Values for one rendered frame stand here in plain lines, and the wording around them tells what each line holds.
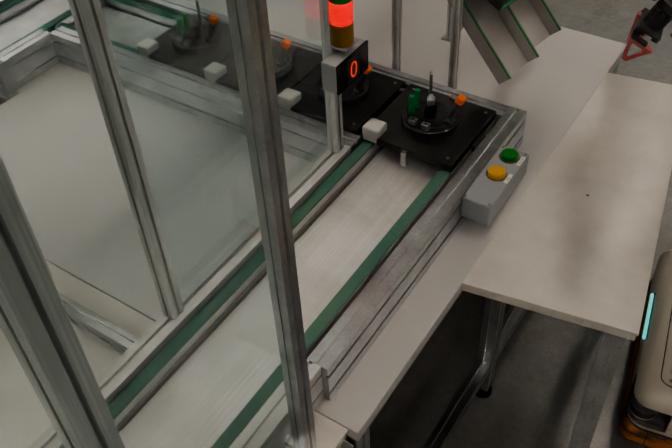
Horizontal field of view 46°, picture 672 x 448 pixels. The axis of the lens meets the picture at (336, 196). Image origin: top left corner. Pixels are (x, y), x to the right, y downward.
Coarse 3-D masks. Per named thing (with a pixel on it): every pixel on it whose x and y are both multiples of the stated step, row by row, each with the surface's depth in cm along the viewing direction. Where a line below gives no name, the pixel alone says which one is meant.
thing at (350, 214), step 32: (352, 160) 185; (384, 160) 189; (416, 160) 189; (320, 192) 177; (352, 192) 181; (384, 192) 181; (416, 192) 181; (320, 224) 174; (352, 224) 174; (384, 224) 173; (320, 256) 167; (352, 256) 167; (384, 256) 163; (320, 288) 161; (352, 288) 156; (320, 320) 151
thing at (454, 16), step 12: (396, 0) 199; (456, 0) 189; (396, 12) 201; (456, 12) 192; (396, 24) 203; (456, 24) 193; (396, 36) 206; (444, 36) 239; (456, 36) 195; (396, 48) 208; (456, 48) 197; (396, 60) 211; (456, 60) 200; (456, 72) 203; (456, 84) 206
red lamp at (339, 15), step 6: (330, 6) 158; (336, 6) 157; (342, 6) 156; (348, 6) 157; (330, 12) 159; (336, 12) 157; (342, 12) 157; (348, 12) 158; (330, 18) 160; (336, 18) 158; (342, 18) 158; (348, 18) 159; (336, 24) 159; (342, 24) 159; (348, 24) 160
